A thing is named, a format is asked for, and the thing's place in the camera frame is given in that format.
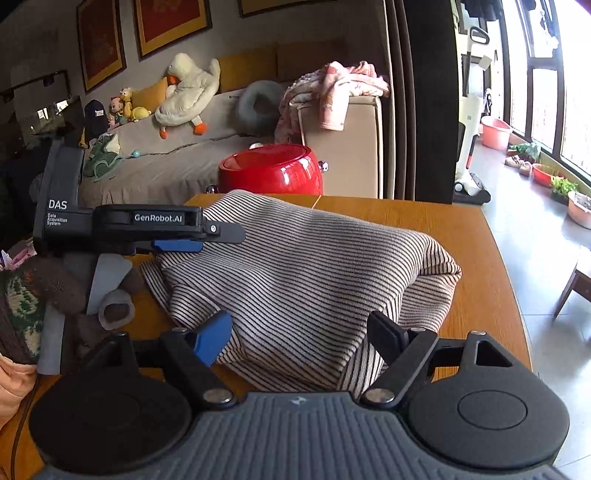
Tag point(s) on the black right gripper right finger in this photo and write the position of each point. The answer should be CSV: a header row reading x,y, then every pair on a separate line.
x,y
413,355

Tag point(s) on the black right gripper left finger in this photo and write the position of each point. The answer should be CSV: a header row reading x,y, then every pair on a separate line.
x,y
184,356

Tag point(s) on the striped beige black garment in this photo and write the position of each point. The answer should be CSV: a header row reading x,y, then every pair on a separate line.
x,y
300,289

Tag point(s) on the pink clothes pile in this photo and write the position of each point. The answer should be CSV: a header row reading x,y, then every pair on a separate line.
x,y
330,88

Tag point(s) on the left hand grey glove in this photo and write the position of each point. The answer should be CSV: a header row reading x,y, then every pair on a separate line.
x,y
86,296

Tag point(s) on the green plush toy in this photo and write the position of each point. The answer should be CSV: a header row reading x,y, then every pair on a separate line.
x,y
105,155

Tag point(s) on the black cap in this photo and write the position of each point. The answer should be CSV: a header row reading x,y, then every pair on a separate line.
x,y
95,120

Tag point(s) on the beige sofa bed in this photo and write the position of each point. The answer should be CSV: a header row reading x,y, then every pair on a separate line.
x,y
172,170

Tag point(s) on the yellow duck plush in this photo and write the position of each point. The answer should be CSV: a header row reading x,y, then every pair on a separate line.
x,y
148,98

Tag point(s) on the white exercise machine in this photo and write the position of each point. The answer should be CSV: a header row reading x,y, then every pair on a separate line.
x,y
468,188

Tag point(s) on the white goose plush toy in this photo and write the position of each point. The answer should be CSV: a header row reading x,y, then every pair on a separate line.
x,y
187,98

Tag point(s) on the dark wooden stool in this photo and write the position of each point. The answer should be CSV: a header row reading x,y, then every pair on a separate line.
x,y
579,282

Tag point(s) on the red round stool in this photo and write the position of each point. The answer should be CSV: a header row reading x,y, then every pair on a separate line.
x,y
272,169

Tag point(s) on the red plant pot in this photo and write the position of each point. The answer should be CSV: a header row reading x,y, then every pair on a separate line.
x,y
544,175

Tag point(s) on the red gold framed picture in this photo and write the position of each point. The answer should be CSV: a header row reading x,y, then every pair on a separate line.
x,y
160,23

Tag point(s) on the pink bowl by window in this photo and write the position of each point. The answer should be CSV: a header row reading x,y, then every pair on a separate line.
x,y
579,209

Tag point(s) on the beige cabinet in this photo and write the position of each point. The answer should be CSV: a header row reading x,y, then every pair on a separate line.
x,y
353,157

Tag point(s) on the grey neck pillow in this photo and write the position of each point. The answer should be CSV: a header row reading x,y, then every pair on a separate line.
x,y
257,110

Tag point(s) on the pink plastic basin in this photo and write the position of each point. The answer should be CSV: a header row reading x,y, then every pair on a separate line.
x,y
495,133

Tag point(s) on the yellow cushion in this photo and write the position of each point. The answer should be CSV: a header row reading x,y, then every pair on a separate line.
x,y
279,62

